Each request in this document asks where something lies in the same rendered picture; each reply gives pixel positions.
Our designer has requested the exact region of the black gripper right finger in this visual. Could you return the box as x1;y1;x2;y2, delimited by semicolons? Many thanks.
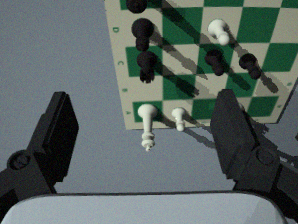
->
210;89;298;223

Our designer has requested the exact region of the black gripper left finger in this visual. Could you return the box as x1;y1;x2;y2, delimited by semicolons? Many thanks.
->
0;91;79;224

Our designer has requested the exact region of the green and cream chessboard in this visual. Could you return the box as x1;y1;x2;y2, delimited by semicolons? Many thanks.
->
104;0;298;130

